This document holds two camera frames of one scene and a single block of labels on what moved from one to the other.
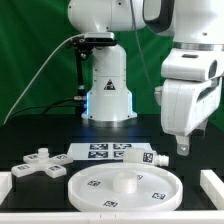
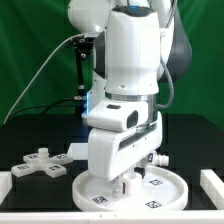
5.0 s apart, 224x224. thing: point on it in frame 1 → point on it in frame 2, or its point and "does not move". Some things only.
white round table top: x=124 y=187 does not move
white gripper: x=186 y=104 → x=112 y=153
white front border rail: x=112 y=217 does not move
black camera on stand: x=94 y=39 does not move
